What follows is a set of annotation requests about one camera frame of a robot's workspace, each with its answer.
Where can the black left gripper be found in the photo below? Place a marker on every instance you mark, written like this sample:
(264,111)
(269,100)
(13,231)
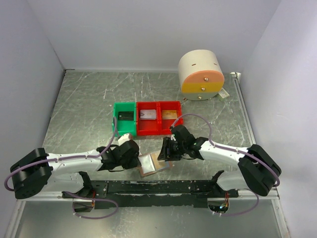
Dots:
(134,162)

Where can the white round drawer cabinet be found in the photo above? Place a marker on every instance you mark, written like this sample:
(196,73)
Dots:
(200,75)

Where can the silver purple card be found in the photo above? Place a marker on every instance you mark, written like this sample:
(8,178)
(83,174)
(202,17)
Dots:
(148,114)

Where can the gold card in bin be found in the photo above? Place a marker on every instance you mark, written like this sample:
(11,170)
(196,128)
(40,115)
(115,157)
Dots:
(169,114)

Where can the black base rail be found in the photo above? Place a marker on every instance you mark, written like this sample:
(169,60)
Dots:
(126,193)

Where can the red plastic bin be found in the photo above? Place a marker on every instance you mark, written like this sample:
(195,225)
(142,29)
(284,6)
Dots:
(166,123)
(147,127)

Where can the black card in green bin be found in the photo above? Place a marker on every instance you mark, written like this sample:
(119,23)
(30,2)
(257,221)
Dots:
(126,115)

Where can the green plastic bin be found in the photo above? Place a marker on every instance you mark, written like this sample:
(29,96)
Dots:
(125,126)

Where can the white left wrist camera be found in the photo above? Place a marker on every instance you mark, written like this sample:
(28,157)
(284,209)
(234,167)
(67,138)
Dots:
(124,138)

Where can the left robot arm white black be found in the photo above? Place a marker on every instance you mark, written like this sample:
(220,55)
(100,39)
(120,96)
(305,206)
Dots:
(40,172)

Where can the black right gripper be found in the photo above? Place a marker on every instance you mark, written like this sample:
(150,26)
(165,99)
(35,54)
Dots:
(166,153)

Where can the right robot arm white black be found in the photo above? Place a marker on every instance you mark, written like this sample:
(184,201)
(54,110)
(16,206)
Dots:
(256,169)

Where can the brown leather card holder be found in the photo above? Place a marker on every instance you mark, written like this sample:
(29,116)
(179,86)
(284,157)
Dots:
(151,165)

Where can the white corner bracket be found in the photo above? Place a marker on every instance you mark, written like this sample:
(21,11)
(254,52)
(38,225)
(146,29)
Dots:
(236,75)

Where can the small white green box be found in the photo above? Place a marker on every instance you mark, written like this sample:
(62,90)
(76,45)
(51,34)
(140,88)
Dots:
(223,94)

